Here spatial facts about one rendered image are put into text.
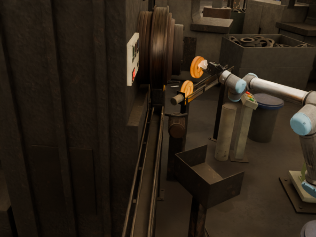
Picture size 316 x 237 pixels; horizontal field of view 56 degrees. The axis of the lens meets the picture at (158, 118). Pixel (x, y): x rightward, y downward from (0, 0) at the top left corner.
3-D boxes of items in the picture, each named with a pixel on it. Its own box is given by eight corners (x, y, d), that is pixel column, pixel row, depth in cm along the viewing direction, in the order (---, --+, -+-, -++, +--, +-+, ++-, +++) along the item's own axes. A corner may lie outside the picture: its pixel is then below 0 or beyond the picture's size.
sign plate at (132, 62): (126, 85, 129) (126, 44, 121) (134, 68, 153) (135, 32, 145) (131, 86, 129) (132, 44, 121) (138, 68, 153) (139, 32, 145)
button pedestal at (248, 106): (231, 163, 266) (242, 99, 238) (227, 149, 287) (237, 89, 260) (249, 164, 265) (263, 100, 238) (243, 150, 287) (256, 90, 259)
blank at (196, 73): (189, 59, 206) (193, 60, 204) (201, 53, 216) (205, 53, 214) (189, 80, 214) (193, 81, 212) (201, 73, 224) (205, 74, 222)
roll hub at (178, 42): (170, 82, 162) (174, 28, 150) (171, 67, 187) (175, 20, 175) (181, 82, 162) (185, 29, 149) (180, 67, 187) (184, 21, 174)
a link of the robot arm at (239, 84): (238, 97, 201) (240, 89, 192) (223, 88, 206) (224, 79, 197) (246, 87, 203) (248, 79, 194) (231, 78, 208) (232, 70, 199)
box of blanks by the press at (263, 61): (233, 104, 386) (243, 44, 352) (210, 82, 459) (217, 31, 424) (303, 101, 407) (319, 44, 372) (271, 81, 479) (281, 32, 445)
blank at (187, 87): (182, 104, 231) (186, 105, 229) (177, 91, 219) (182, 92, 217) (191, 88, 237) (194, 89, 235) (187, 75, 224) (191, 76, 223)
